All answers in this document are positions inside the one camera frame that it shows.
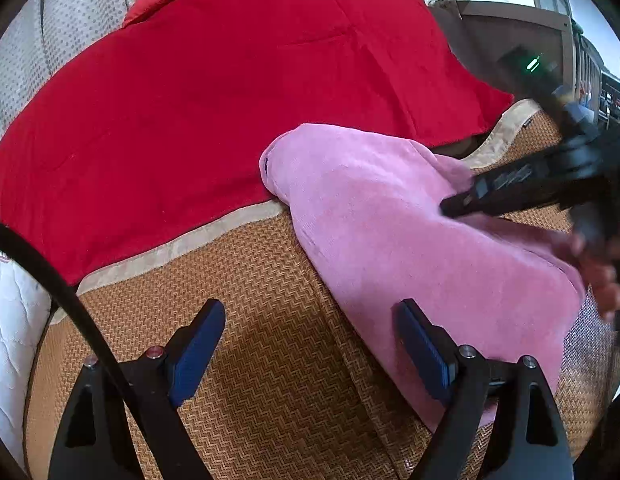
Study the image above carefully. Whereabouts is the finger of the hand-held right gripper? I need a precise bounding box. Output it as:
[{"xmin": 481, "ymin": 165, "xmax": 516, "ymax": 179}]
[{"xmin": 440, "ymin": 152, "xmax": 563, "ymax": 219}]

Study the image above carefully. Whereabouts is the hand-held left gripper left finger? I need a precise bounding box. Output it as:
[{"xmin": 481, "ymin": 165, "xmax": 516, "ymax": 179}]
[{"xmin": 48, "ymin": 298, "xmax": 227, "ymax": 480}]

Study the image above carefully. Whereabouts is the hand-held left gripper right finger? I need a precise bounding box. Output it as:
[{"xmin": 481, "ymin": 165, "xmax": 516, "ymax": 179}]
[{"xmin": 396, "ymin": 298, "xmax": 573, "ymax": 480}]

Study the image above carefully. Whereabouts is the pink corduroy jacket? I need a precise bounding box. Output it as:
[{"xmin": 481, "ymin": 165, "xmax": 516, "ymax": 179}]
[{"xmin": 260, "ymin": 122, "xmax": 586, "ymax": 433}]

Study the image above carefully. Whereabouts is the person's right hand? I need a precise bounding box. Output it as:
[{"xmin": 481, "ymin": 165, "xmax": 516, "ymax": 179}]
[{"xmin": 555, "ymin": 232, "xmax": 620, "ymax": 321}]

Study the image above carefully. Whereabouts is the dark storage shelf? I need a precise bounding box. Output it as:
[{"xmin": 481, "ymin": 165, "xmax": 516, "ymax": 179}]
[{"xmin": 570, "ymin": 20, "xmax": 620, "ymax": 131}]

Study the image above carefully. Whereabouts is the woven bamboo mat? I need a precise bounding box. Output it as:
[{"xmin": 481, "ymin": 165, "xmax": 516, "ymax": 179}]
[{"xmin": 22, "ymin": 97, "xmax": 620, "ymax": 480}]

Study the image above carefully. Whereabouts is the grey bed side panel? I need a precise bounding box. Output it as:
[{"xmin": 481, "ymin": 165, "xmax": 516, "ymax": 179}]
[{"xmin": 427, "ymin": 0, "xmax": 578, "ymax": 126}]

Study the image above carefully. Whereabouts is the white quilted mattress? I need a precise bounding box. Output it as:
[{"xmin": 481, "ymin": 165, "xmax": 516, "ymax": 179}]
[{"xmin": 0, "ymin": 247, "xmax": 53, "ymax": 471}]

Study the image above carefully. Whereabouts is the red blanket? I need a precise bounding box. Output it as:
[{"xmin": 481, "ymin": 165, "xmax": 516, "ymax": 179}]
[{"xmin": 0, "ymin": 0, "xmax": 516, "ymax": 286}]

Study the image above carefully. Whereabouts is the black cable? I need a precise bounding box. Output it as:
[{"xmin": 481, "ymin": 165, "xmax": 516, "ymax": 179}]
[{"xmin": 0, "ymin": 220, "xmax": 140, "ymax": 411}]

